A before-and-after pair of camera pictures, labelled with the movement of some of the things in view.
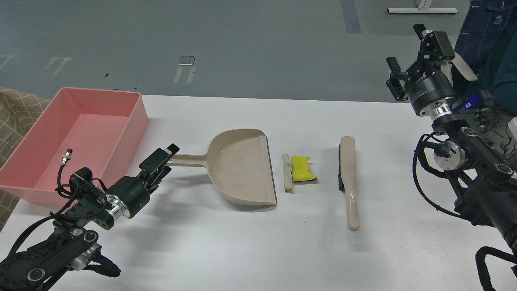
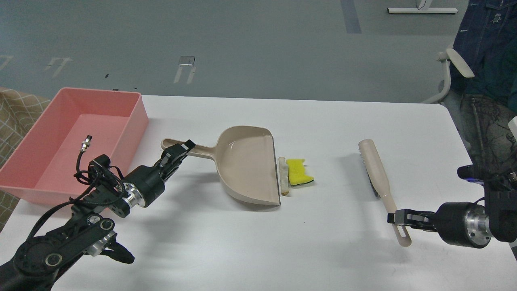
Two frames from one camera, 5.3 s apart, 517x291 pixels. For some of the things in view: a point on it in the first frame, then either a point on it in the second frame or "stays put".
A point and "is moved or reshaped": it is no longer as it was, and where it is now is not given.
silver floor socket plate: x=186 y=60 stays put
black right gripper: x=429 y=89 to x=460 y=223
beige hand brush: x=346 y=167 to x=378 y=177
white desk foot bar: x=421 y=10 stays put
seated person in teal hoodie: x=487 y=41 stays put
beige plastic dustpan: x=239 y=164 is moved or reshaped
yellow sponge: x=300 y=168 is moved or reshaped
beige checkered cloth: x=19 y=109 stays put
